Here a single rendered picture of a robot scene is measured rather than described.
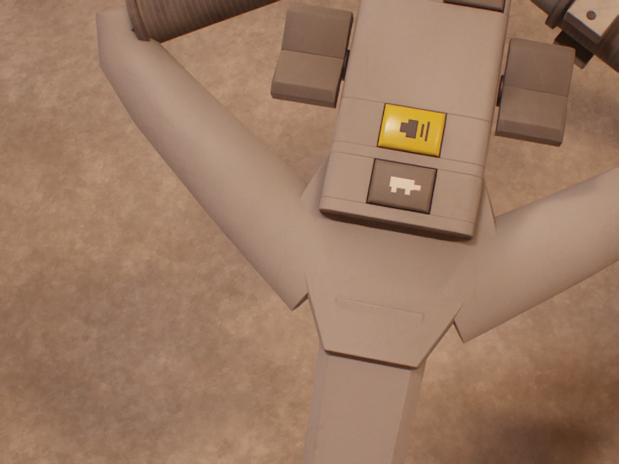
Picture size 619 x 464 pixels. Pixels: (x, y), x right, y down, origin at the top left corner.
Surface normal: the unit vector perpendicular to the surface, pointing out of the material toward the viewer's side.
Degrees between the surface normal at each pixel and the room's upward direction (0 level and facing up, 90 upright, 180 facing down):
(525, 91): 5
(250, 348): 0
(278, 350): 0
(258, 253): 42
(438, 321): 21
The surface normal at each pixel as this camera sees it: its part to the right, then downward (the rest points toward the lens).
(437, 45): -0.09, -0.15
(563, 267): 0.10, 0.23
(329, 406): -0.14, 0.11
